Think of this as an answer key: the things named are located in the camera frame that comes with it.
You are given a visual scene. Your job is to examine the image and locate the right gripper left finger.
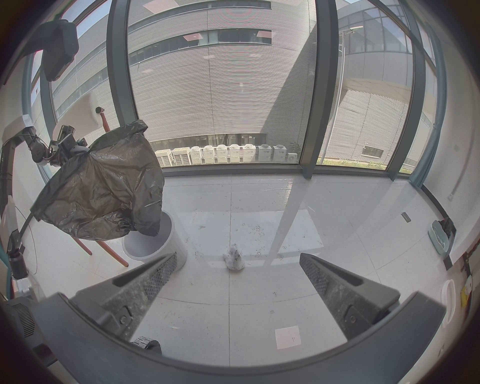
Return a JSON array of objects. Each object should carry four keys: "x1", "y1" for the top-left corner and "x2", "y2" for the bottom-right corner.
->
[{"x1": 71, "y1": 252, "x2": 178, "y2": 341}]

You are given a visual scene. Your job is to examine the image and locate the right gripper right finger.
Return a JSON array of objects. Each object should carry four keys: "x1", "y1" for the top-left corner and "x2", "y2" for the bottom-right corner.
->
[{"x1": 299, "y1": 253, "x2": 401, "y2": 342}]

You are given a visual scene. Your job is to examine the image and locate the black plastic bag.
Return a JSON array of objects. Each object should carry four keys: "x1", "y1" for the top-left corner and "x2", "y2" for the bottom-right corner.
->
[{"x1": 32, "y1": 120, "x2": 165, "y2": 241}]

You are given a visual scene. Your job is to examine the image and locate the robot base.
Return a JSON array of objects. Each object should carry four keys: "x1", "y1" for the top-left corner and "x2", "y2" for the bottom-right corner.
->
[{"x1": 0, "y1": 277, "x2": 163, "y2": 372}]

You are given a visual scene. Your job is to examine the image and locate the white trash bin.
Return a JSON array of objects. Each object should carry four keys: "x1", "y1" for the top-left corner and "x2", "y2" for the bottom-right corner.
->
[{"x1": 122, "y1": 210, "x2": 188, "y2": 271}]

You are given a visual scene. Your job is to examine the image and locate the white cushioned wooden chair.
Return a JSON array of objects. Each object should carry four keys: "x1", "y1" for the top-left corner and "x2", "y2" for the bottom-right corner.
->
[{"x1": 73, "y1": 92, "x2": 130, "y2": 268}]

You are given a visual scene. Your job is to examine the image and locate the crumpled white paper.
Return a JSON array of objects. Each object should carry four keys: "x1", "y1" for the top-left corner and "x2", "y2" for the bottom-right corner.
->
[{"x1": 223, "y1": 244, "x2": 246, "y2": 271}]

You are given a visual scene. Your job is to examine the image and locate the window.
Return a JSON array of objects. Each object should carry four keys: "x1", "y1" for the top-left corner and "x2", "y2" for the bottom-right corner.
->
[{"x1": 22, "y1": 0, "x2": 439, "y2": 181}]

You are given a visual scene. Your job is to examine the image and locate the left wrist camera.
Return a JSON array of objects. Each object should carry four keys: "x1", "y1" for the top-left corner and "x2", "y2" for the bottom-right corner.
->
[{"x1": 60, "y1": 126, "x2": 77, "y2": 149}]

